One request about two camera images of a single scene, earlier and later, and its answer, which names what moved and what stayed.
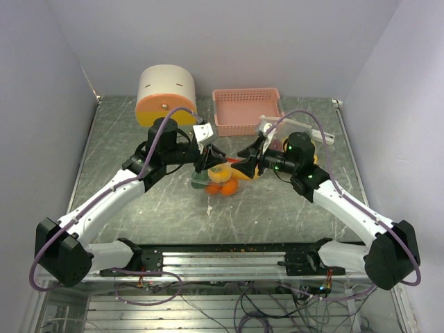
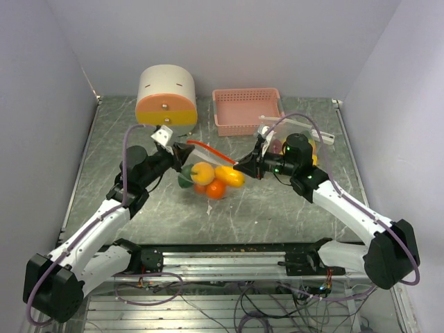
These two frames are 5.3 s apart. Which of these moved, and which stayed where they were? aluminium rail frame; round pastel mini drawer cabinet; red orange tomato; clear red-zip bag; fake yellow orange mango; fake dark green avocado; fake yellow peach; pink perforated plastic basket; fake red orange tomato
Moved: clear red-zip bag; fake yellow peach; red orange tomato; fake dark green avocado; fake yellow orange mango; fake red orange tomato
Stayed: round pastel mini drawer cabinet; pink perforated plastic basket; aluminium rail frame
